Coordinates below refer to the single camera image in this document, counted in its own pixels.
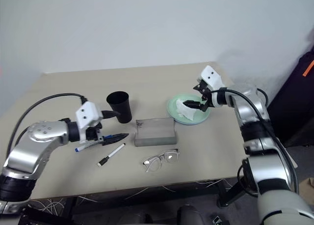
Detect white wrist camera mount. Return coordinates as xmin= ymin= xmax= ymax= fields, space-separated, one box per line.
xmin=199 ymin=65 xmax=226 ymax=109
xmin=75 ymin=101 xmax=104 ymax=143

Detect black fabric case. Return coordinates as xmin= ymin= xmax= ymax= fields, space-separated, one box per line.
xmin=266 ymin=52 xmax=314 ymax=147

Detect black plastic cup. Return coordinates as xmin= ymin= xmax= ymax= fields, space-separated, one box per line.
xmin=106 ymin=91 xmax=132 ymax=124

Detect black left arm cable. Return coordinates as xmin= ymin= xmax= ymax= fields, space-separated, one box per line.
xmin=6 ymin=93 xmax=88 ymax=159

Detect large dark rounded shape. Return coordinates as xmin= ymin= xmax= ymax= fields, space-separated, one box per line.
xmin=176 ymin=204 xmax=205 ymax=225

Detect light green plate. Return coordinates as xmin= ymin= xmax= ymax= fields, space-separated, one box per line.
xmin=167 ymin=93 xmax=211 ymax=125

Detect brown cardboard box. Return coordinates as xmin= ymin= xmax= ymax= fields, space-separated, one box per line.
xmin=300 ymin=176 xmax=314 ymax=199

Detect black table frame bar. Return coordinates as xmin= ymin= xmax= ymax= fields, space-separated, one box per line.
xmin=71 ymin=179 xmax=221 ymax=208

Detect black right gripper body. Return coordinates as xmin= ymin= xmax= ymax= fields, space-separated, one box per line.
xmin=199 ymin=91 xmax=213 ymax=113

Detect black table leg brace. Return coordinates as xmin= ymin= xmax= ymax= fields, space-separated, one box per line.
xmin=217 ymin=177 xmax=246 ymax=208

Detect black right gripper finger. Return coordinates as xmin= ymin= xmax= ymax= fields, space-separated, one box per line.
xmin=183 ymin=100 xmax=206 ymax=110
xmin=192 ymin=79 xmax=209 ymax=95

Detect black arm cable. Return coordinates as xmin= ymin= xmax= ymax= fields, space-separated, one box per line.
xmin=6 ymin=93 xmax=88 ymax=159
xmin=210 ymin=87 xmax=299 ymax=196

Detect white marker with blue cap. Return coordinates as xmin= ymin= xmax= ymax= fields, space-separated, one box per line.
xmin=75 ymin=134 xmax=114 ymax=153

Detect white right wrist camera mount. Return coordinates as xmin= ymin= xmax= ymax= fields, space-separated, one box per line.
xmin=199 ymin=65 xmax=226 ymax=109

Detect orange tape strip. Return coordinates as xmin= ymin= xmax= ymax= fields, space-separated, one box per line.
xmin=302 ymin=59 xmax=314 ymax=78

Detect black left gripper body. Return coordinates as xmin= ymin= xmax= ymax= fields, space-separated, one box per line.
xmin=85 ymin=121 xmax=104 ymax=146

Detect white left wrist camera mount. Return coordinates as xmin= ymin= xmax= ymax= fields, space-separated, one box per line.
xmin=75 ymin=101 xmax=104 ymax=143

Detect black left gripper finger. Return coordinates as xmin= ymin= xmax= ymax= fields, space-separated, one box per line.
xmin=101 ymin=110 xmax=122 ymax=120
xmin=101 ymin=133 xmax=130 ymax=146

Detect white tissue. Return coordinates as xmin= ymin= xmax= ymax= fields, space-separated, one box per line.
xmin=175 ymin=99 xmax=197 ymax=120

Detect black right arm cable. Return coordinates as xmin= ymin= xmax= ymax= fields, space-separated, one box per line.
xmin=210 ymin=87 xmax=299 ymax=196

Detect clear frame glasses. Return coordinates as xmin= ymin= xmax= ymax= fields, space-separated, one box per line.
xmin=142 ymin=148 xmax=181 ymax=173

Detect grey glasses case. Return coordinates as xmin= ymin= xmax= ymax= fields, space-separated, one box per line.
xmin=134 ymin=117 xmax=178 ymax=147

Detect white marker with black cap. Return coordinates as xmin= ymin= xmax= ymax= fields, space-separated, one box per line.
xmin=97 ymin=143 xmax=126 ymax=167

